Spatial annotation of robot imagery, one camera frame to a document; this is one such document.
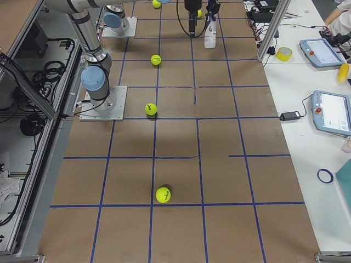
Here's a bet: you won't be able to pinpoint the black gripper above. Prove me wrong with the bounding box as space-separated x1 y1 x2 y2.
184 0 220 37

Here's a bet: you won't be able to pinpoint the clear tennis ball can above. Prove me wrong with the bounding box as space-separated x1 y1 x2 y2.
204 14 217 49

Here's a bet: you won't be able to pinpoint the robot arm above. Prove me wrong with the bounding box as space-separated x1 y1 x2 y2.
103 1 220 38
46 1 129 114

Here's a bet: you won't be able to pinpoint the far Wilson tennis ball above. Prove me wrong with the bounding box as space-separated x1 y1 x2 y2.
152 0 161 9

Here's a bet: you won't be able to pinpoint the centre Head tennis ball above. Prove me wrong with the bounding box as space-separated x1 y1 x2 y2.
150 54 162 66

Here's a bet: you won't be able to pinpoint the tennis ball near gripper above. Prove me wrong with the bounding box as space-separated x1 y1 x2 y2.
144 103 157 116

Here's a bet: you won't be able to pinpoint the yellow tape roll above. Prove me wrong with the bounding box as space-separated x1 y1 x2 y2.
276 47 293 62

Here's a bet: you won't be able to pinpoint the far teach pendant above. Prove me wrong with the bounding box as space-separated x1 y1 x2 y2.
299 38 344 67

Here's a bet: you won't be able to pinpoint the teach pendant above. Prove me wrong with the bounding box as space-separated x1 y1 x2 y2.
311 90 350 136
299 38 344 67

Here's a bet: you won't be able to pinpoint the small black adapter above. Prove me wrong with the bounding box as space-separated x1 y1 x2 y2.
279 111 301 121

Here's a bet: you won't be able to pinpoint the yellow banana toy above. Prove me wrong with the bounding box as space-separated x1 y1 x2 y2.
337 63 350 84

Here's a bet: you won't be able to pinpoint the near teach pendant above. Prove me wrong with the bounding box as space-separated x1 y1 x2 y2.
311 90 350 136

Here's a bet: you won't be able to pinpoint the teal box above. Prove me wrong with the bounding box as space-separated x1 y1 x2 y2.
336 159 351 208

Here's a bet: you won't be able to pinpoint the white crumpled cloth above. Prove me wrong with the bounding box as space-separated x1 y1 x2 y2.
1 170 20 207

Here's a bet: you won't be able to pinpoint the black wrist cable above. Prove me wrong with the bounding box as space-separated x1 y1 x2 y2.
175 0 209 38

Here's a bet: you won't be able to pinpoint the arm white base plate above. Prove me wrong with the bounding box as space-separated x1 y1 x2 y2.
79 86 127 121
101 14 137 38

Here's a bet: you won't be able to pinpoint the aluminium frame post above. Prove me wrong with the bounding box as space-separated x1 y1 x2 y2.
257 0 291 62

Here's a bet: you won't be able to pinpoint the black cable coils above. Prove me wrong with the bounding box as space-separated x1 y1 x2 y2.
32 60 66 91

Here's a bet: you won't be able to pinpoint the blue tape ring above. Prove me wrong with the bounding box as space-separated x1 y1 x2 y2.
317 168 334 184

